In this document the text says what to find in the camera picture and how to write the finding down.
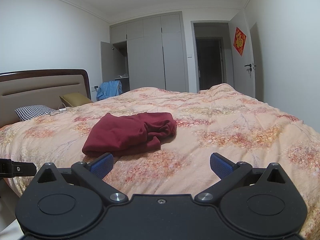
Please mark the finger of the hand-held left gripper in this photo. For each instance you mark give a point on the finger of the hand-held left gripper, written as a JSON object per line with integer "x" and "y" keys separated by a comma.
{"x": 25, "y": 169}

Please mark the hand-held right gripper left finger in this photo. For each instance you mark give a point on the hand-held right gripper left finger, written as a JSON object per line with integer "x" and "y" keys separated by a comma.
{"x": 101, "y": 166}

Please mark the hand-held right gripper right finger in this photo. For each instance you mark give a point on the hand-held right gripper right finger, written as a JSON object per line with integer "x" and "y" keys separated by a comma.
{"x": 220, "y": 166}

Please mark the dark red sweater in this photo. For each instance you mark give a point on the dark red sweater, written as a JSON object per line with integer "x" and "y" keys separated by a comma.
{"x": 120, "y": 135}

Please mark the floral peach quilt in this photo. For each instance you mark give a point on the floral peach quilt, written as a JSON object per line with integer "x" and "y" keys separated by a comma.
{"x": 237, "y": 130}

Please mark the houndstooth pillow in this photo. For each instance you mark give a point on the houndstooth pillow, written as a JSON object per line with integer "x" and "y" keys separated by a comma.
{"x": 32, "y": 112}

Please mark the olive yellow pillow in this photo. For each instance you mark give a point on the olive yellow pillow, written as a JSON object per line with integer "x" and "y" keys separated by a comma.
{"x": 75, "y": 99}

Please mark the blue garment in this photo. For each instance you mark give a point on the blue garment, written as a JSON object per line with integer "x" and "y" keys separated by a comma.
{"x": 108, "y": 90}

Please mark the beige padded headboard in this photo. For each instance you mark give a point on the beige padded headboard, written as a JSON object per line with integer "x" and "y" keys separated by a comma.
{"x": 37, "y": 90}

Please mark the white room door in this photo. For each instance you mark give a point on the white room door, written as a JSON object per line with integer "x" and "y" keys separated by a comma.
{"x": 241, "y": 80}

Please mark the open grey wardrobe door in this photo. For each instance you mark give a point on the open grey wardrobe door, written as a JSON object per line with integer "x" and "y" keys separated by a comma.
{"x": 107, "y": 62}

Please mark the grey built-in wardrobe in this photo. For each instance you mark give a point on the grey built-in wardrobe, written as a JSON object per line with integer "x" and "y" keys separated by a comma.
{"x": 155, "y": 55}

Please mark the red diamond door decoration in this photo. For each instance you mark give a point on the red diamond door decoration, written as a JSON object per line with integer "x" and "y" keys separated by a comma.
{"x": 239, "y": 41}

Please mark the grey door frame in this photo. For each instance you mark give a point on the grey door frame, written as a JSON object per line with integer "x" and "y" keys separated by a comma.
{"x": 193, "y": 55}

